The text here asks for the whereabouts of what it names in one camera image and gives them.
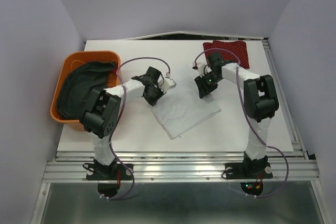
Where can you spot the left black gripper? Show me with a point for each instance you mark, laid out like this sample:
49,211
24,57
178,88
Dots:
152,102

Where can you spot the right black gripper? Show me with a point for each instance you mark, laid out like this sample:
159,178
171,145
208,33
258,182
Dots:
204,89

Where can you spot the white skirt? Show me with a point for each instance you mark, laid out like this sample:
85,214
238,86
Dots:
181,108

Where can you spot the red polka dot skirt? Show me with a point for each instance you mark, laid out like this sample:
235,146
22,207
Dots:
239,48

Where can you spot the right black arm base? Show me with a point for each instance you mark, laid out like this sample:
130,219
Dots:
247,170

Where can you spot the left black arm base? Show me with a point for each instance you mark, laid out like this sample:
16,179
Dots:
115,171

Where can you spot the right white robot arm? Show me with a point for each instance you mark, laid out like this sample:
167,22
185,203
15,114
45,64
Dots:
257,94

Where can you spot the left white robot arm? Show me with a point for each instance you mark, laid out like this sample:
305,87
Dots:
103,108

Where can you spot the dark grey dotted skirt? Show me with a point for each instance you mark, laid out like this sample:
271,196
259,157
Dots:
78,85

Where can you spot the orange plastic bin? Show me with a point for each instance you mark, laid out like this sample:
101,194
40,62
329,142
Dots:
71,63

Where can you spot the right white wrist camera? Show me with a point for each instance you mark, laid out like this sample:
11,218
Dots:
202,68

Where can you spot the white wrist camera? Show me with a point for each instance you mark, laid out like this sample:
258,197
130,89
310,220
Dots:
202,68
166,83

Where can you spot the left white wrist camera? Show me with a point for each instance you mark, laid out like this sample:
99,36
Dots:
166,83

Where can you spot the aluminium mounting rail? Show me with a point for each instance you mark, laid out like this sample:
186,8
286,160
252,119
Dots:
150,167

